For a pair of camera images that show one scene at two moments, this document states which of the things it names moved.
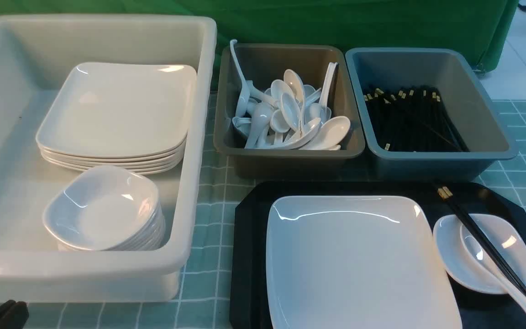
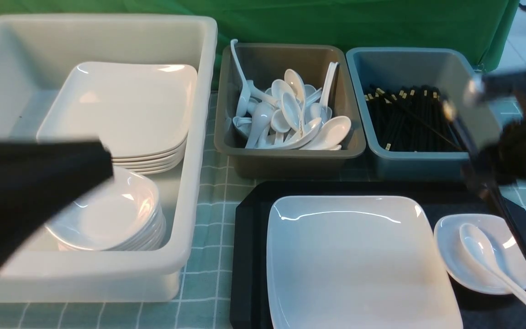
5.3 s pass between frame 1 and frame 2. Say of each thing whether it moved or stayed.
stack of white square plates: stayed
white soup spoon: stayed
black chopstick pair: moved
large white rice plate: stayed
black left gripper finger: moved
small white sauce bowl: stayed
